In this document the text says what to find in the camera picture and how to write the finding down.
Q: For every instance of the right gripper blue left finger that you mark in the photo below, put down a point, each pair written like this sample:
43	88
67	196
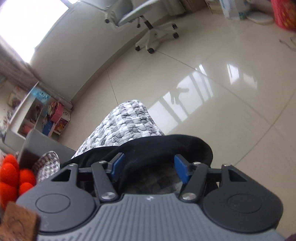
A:
116	166

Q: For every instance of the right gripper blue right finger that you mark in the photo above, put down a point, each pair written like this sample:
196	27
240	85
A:
183	168

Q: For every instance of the cream black raglan sweatshirt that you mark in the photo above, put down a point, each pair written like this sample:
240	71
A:
149	164

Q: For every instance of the grey checked quilted bedcover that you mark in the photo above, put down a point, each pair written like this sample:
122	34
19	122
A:
128	121

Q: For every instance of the white desk with shelves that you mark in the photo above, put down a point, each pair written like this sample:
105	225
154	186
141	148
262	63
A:
25	117

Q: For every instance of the red flower plush cushion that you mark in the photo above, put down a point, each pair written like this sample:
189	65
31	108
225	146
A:
14	180

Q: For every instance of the brown furry patch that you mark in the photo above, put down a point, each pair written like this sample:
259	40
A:
19	223

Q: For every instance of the left grey curtain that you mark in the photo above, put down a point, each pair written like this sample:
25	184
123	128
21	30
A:
15	68

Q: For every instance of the white grey office chair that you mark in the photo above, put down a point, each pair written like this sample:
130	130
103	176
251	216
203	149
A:
120	13

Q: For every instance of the white blue paper bag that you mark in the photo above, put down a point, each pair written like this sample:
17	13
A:
235	9

